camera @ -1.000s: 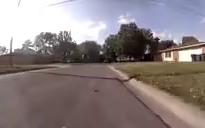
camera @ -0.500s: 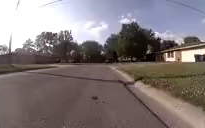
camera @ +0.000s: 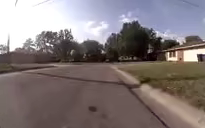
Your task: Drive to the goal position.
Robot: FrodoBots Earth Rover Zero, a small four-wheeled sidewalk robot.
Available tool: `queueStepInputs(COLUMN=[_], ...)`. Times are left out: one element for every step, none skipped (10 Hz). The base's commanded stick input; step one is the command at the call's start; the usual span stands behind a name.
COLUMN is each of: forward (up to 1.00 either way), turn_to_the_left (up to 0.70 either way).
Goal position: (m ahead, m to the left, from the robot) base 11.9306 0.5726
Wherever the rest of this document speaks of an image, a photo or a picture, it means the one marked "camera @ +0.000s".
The white vehicle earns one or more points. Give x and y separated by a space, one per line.
126 58

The row of trees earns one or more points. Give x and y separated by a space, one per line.
133 40

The grey asphalt road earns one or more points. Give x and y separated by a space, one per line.
63 96

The pale concrete kerb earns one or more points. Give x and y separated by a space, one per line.
163 101

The green grass lawn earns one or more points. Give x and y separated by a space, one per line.
176 76
6 68

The long fence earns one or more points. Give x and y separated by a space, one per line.
20 58

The pale low-roofed house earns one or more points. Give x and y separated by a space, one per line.
190 53

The utility pole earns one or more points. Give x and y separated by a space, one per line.
8 50

